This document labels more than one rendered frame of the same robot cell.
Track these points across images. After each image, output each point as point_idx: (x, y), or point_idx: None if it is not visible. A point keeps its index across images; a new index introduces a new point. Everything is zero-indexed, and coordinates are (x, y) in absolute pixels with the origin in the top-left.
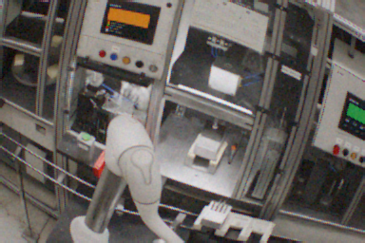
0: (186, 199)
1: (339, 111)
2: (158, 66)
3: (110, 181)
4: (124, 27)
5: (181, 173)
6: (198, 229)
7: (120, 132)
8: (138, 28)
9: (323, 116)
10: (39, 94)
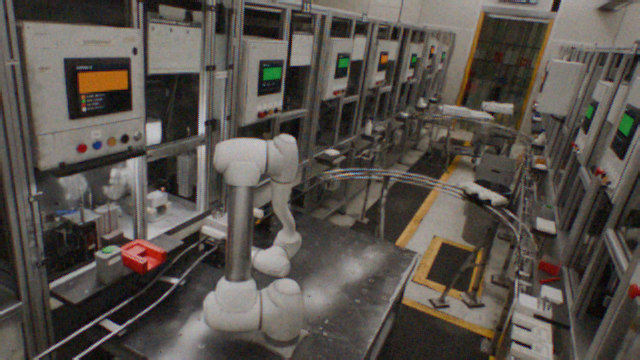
0: None
1: (256, 82)
2: (140, 132)
3: (252, 198)
4: (105, 96)
5: (160, 226)
6: None
7: (246, 145)
8: (119, 92)
9: (247, 95)
10: None
